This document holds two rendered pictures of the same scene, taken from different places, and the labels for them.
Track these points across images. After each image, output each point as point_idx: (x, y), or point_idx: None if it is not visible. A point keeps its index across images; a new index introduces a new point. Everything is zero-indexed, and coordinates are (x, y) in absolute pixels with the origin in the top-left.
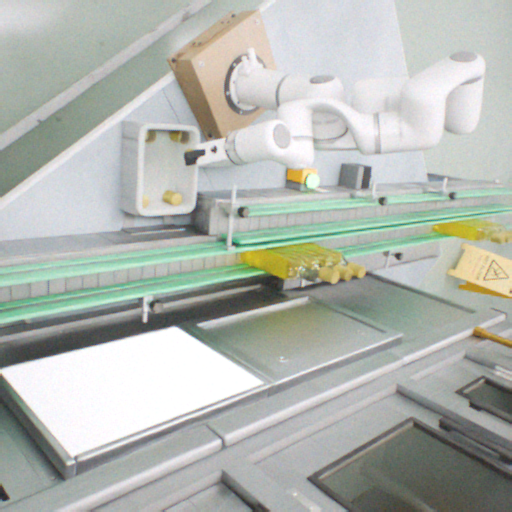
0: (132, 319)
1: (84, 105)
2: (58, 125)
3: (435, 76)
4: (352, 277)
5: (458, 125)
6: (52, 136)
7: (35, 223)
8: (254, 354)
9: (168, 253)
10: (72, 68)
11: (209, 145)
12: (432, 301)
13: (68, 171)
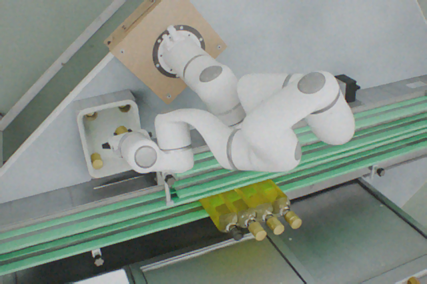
0: (107, 247)
1: (111, 29)
2: (92, 51)
3: (271, 113)
4: (339, 186)
5: (325, 141)
6: (89, 60)
7: (21, 188)
8: None
9: (113, 211)
10: (97, 4)
11: (111, 144)
12: (401, 224)
13: (37, 149)
